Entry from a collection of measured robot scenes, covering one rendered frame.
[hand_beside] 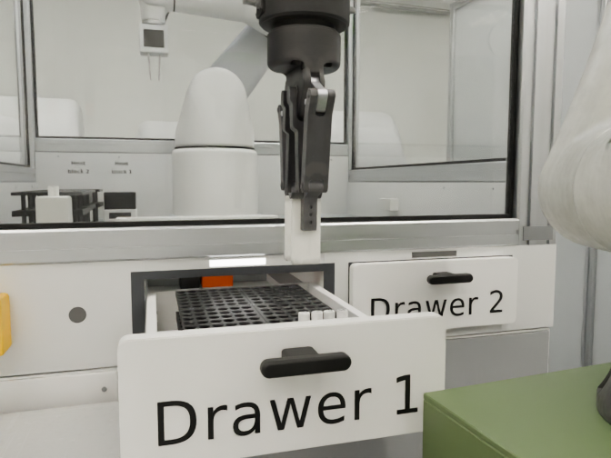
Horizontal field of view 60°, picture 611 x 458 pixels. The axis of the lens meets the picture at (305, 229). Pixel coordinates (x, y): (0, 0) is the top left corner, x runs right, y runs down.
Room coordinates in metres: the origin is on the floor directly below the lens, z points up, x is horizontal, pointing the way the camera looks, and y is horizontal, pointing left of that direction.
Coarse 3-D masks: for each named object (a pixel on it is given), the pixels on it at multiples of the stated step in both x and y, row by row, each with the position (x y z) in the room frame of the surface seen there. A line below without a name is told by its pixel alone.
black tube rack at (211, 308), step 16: (224, 288) 0.74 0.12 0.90; (240, 288) 0.74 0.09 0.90; (256, 288) 0.75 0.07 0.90; (272, 288) 0.74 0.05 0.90; (288, 288) 0.75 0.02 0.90; (192, 304) 0.64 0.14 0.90; (208, 304) 0.65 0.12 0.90; (224, 304) 0.65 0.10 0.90; (240, 304) 0.64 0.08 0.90; (256, 304) 0.64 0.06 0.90; (272, 304) 0.65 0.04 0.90; (288, 304) 0.65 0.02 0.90; (304, 304) 0.64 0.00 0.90; (320, 304) 0.64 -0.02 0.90; (176, 320) 0.70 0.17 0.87; (192, 320) 0.57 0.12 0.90; (208, 320) 0.57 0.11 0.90; (224, 320) 0.57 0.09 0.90; (240, 320) 0.58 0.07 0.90; (256, 320) 0.57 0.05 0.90; (272, 320) 0.57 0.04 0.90; (288, 320) 0.58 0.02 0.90
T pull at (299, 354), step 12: (288, 348) 0.44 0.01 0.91; (300, 348) 0.44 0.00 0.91; (312, 348) 0.44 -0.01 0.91; (264, 360) 0.41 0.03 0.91; (276, 360) 0.40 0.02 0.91; (288, 360) 0.41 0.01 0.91; (300, 360) 0.41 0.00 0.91; (312, 360) 0.41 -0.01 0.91; (324, 360) 0.41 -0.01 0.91; (336, 360) 0.41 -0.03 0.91; (348, 360) 0.42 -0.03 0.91; (264, 372) 0.40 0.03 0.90; (276, 372) 0.40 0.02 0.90; (288, 372) 0.40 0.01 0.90; (300, 372) 0.41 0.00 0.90; (312, 372) 0.41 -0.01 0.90; (324, 372) 0.41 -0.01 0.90
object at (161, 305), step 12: (192, 288) 0.77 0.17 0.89; (204, 288) 0.77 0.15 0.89; (216, 288) 0.78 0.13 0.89; (312, 288) 0.79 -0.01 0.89; (156, 300) 0.75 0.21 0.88; (168, 300) 0.75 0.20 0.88; (324, 300) 0.74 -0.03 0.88; (336, 300) 0.69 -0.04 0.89; (156, 312) 0.70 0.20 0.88; (168, 312) 0.75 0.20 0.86; (348, 312) 0.64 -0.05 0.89; (360, 312) 0.63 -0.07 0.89; (156, 324) 0.58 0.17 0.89; (168, 324) 0.75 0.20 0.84
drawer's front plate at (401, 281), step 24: (360, 264) 0.78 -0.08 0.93; (384, 264) 0.79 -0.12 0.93; (408, 264) 0.81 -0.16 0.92; (432, 264) 0.82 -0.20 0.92; (456, 264) 0.83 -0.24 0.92; (480, 264) 0.84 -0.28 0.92; (504, 264) 0.85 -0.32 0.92; (360, 288) 0.78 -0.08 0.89; (384, 288) 0.79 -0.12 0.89; (408, 288) 0.81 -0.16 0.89; (432, 288) 0.82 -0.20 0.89; (456, 288) 0.83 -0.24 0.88; (480, 288) 0.84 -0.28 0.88; (504, 288) 0.85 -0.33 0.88; (384, 312) 0.79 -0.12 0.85; (456, 312) 0.83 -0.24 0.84; (480, 312) 0.84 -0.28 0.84; (504, 312) 0.85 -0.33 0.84
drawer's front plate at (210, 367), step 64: (320, 320) 0.46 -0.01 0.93; (384, 320) 0.47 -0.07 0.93; (128, 384) 0.40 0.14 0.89; (192, 384) 0.42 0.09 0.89; (256, 384) 0.43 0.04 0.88; (320, 384) 0.45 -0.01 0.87; (384, 384) 0.47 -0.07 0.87; (128, 448) 0.40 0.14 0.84; (192, 448) 0.42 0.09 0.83; (256, 448) 0.43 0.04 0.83
